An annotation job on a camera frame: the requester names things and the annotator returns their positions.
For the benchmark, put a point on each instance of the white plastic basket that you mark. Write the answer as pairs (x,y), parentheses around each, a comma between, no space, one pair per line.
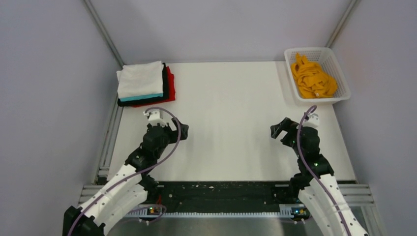
(326,58)

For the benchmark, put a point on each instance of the folded red t shirt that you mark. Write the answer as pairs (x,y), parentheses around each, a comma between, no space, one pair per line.
(168,88)

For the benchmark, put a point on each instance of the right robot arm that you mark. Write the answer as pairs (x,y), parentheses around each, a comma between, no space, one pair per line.
(315,186)

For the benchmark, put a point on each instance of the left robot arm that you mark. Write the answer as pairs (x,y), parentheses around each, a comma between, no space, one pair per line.
(128,188)

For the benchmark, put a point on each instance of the right controller board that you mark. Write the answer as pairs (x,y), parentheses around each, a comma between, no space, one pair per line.
(299,214)

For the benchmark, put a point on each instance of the yellow t shirt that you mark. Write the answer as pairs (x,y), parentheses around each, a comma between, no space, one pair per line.
(311,80)

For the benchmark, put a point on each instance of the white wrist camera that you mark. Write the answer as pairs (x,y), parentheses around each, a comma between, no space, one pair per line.
(155,118)
(312,120)

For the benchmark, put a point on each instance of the frame post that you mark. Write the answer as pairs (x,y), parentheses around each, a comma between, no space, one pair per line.
(103,31)
(353,4)

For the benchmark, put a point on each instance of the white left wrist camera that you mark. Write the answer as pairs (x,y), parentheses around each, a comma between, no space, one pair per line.
(155,118)

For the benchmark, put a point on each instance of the folded cyan t shirt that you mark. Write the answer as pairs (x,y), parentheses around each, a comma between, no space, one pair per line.
(141,97)

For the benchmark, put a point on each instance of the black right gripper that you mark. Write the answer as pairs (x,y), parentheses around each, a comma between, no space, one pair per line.
(287,125)

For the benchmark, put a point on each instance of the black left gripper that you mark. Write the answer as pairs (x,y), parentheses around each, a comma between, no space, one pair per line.
(174,134)

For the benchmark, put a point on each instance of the aluminium table frame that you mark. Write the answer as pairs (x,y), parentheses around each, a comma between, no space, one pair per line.
(229,107)

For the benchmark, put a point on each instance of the right frame post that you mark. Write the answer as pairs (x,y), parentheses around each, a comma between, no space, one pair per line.
(353,4)

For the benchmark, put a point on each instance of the left controller board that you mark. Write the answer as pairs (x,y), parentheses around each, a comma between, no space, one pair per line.
(154,211)

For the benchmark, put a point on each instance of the folded black t shirt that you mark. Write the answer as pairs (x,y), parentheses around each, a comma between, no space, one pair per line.
(145,84)

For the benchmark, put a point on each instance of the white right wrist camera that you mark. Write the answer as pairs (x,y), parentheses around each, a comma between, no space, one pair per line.
(312,120)

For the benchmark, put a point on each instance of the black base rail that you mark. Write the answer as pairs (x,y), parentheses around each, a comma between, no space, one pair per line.
(235,198)

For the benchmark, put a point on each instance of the controller board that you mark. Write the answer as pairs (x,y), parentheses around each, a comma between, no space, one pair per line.
(299,214)
(154,211)

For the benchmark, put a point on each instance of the left frame post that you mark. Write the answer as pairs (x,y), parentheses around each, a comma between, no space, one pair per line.
(103,31)

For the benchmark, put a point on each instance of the white t shirt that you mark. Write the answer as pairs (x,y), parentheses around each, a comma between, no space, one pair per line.
(140,79)

